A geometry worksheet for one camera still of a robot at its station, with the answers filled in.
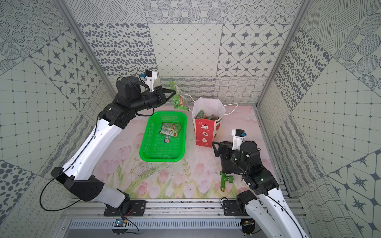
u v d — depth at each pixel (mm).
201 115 963
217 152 614
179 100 651
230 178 817
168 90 623
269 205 448
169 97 600
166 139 1009
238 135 604
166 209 749
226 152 607
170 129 1041
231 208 731
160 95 538
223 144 612
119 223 709
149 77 569
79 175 399
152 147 959
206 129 842
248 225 726
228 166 811
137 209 733
